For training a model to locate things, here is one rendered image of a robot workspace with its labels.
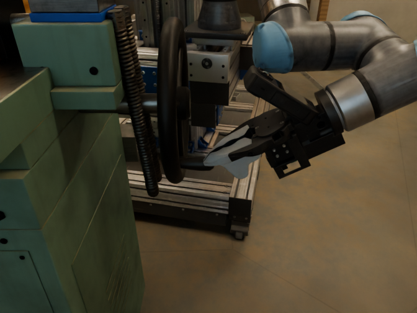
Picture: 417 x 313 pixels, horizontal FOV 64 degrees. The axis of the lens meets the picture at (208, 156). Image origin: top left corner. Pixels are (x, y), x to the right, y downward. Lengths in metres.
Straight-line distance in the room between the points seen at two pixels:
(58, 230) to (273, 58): 0.42
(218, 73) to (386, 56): 0.64
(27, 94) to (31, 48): 0.09
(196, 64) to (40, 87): 0.64
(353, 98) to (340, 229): 1.16
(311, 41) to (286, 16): 0.05
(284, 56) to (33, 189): 0.40
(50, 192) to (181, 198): 0.87
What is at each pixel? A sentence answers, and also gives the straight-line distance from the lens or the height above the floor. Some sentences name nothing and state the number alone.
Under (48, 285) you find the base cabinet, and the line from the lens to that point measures 0.63.
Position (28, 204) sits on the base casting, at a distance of 0.51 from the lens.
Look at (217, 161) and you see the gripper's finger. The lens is 0.51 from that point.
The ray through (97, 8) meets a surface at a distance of 0.52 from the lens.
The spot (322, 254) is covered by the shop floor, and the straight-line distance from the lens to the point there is 1.47.
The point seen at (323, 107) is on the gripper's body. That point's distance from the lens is 0.49.
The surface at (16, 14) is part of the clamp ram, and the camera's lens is 0.63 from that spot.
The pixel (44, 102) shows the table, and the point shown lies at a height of 0.86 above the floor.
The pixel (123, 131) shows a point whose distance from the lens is 0.95.
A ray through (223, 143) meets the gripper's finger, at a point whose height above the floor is 0.78.
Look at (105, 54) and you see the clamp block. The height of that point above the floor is 0.92.
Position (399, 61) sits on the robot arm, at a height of 0.92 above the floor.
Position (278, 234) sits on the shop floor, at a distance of 1.51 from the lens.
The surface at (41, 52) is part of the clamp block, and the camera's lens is 0.55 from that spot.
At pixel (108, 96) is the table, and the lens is 0.52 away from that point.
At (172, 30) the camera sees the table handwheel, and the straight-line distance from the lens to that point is 0.53.
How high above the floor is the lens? 1.05
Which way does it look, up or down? 32 degrees down
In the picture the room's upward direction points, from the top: straight up
